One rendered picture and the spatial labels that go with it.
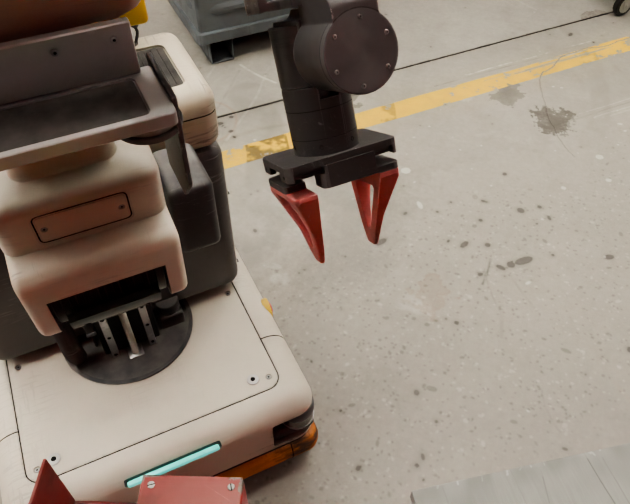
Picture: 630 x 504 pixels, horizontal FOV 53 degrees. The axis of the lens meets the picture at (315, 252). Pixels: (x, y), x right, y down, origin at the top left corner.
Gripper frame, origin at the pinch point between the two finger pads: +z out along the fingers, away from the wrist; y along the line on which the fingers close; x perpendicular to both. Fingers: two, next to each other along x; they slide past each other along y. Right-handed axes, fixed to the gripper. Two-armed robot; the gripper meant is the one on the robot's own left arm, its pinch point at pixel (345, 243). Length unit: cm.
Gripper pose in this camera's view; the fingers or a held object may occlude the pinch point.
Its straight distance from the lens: 58.3
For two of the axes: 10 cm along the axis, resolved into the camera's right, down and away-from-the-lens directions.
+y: 9.0, -3.1, 2.9
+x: -3.8, -2.8, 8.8
